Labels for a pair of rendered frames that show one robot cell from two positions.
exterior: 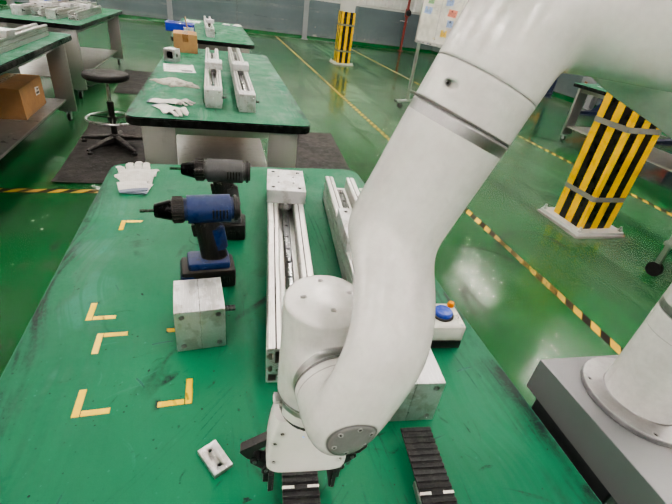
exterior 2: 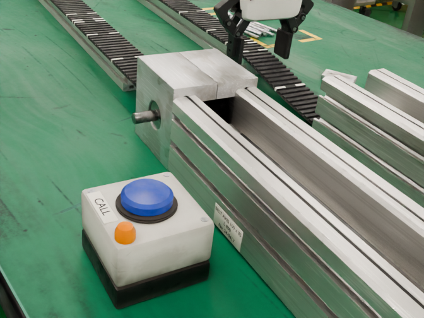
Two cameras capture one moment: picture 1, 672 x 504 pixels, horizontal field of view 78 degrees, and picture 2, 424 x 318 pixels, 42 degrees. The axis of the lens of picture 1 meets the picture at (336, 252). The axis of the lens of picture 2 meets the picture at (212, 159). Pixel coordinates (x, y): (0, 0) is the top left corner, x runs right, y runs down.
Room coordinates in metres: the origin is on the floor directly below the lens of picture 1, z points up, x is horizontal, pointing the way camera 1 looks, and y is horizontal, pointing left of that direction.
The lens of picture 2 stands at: (1.04, -0.33, 1.09)
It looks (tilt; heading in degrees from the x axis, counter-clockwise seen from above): 31 degrees down; 159
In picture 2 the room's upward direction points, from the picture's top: 7 degrees clockwise
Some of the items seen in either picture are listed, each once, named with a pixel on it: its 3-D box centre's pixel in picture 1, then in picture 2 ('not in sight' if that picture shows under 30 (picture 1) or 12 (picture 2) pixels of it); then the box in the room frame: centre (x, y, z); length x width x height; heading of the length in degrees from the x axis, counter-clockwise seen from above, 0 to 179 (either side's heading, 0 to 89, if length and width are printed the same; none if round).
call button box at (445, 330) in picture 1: (435, 324); (154, 231); (0.70, -0.24, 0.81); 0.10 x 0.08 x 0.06; 102
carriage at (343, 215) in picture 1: (361, 233); not in sight; (0.95, -0.06, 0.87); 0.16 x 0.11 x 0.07; 12
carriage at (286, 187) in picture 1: (285, 190); not in sight; (1.15, 0.18, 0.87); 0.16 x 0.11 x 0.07; 12
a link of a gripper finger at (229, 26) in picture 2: (341, 462); (229, 40); (0.34, -0.05, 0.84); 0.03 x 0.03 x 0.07; 12
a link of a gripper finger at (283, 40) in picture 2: (261, 467); (290, 34); (0.32, 0.06, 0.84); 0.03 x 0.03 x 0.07; 12
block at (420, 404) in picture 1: (410, 381); (183, 108); (0.52, -0.16, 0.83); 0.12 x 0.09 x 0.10; 102
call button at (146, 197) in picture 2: (442, 313); (146, 200); (0.70, -0.24, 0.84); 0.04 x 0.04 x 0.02
